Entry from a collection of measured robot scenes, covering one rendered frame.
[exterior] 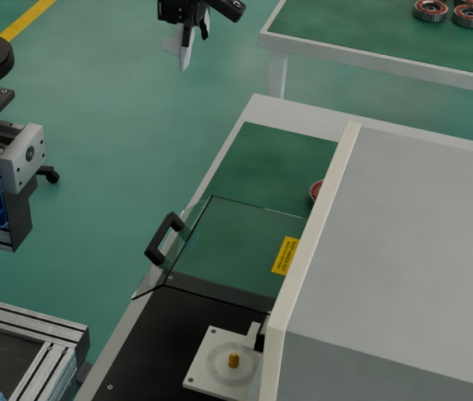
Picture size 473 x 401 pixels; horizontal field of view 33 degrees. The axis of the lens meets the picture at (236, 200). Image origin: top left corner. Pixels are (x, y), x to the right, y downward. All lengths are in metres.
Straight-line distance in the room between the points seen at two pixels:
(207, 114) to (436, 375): 2.78
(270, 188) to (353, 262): 1.01
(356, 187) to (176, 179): 2.14
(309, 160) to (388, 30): 0.79
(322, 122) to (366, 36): 0.54
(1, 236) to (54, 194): 1.32
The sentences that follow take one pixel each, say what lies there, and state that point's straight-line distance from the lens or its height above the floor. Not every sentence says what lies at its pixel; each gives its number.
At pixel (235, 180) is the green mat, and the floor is 0.75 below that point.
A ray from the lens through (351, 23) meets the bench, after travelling 2.77.
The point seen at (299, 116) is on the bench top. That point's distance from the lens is 2.26.
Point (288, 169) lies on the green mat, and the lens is 2.06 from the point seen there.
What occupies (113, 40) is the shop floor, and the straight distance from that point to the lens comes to 4.14.
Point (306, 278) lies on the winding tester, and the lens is 0.97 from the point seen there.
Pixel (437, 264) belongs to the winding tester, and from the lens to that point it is 1.02.
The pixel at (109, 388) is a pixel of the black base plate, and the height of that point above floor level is 0.77.
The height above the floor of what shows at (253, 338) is 0.88.
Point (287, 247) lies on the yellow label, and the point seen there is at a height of 1.07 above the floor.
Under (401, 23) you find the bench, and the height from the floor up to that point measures 0.75.
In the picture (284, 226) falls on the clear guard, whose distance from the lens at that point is 1.41.
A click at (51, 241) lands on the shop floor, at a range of 2.97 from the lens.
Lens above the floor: 2.00
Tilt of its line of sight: 40 degrees down
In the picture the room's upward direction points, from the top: 4 degrees clockwise
